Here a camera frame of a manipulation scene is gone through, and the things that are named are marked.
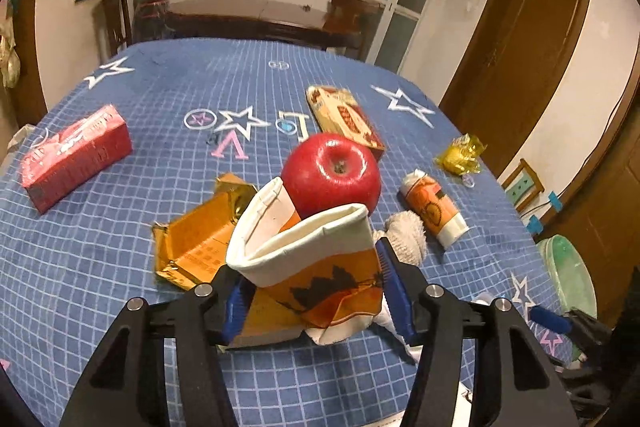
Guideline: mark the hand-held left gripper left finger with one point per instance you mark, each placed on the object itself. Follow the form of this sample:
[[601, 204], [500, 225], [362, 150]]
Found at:
[[235, 312]]

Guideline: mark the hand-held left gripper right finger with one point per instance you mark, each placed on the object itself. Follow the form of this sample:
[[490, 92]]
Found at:
[[395, 292]]

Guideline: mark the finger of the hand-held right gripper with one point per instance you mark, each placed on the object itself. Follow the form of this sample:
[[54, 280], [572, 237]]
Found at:
[[550, 319]]

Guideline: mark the white knitted cloth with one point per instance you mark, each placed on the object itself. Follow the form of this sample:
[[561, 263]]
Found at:
[[407, 232]]

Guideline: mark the crushed white orange paper cup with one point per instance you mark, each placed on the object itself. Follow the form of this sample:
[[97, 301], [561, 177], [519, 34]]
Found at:
[[320, 252]]

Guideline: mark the orange foil snack packet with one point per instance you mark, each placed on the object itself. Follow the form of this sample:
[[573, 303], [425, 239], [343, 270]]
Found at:
[[195, 237]]

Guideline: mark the orange and white tube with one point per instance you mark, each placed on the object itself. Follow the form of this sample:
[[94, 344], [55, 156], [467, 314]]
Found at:
[[432, 207]]

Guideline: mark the wooden chair with teal panels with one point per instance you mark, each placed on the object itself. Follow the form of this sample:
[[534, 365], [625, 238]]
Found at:
[[522, 184]]

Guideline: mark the red apple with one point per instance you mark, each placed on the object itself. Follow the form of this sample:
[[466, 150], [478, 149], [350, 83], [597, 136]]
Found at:
[[325, 172]]

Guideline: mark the crumpled yellow wrapper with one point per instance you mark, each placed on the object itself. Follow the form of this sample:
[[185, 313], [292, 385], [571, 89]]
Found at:
[[457, 157]]

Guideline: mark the blue checked star tablecloth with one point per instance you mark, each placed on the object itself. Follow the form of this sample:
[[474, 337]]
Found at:
[[165, 147]]

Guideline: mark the red and cream box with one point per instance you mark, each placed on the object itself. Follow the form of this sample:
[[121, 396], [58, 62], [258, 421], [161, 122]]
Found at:
[[345, 117]]

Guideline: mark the red carton box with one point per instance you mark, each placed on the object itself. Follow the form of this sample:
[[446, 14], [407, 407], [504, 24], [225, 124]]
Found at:
[[75, 152]]

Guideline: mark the brown wooden door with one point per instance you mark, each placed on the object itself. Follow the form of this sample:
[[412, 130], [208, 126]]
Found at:
[[525, 57]]

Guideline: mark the brown wooden chair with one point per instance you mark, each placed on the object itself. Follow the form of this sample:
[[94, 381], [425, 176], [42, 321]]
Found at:
[[345, 14]]

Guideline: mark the dark wooden sideboard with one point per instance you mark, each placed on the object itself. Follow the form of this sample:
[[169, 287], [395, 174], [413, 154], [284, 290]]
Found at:
[[250, 22]]

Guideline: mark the dark wooden chair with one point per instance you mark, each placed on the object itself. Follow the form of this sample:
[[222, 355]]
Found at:
[[120, 17]]

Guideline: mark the dark tied bundle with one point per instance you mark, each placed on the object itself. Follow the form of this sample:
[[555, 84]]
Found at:
[[150, 7]]

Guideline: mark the hanging yellowish mesh bag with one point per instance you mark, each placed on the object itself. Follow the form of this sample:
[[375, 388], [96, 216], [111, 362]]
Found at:
[[7, 59]]

